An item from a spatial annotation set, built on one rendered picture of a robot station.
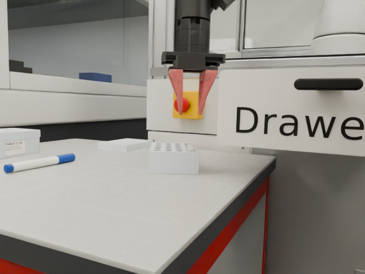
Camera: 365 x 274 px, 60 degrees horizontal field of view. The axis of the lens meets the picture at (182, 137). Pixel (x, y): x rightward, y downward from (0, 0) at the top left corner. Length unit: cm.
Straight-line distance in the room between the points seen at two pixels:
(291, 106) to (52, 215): 32
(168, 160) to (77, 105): 70
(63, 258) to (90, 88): 98
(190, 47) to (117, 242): 34
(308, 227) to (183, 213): 52
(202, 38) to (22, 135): 43
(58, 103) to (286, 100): 82
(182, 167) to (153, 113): 40
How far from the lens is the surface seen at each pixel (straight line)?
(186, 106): 78
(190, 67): 51
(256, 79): 46
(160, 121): 89
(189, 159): 53
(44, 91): 108
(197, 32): 53
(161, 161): 53
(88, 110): 122
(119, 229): 31
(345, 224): 83
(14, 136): 73
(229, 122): 46
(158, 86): 90
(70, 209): 37
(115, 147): 78
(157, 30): 92
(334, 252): 85
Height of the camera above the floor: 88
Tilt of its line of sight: 6 degrees down
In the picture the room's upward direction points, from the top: 2 degrees clockwise
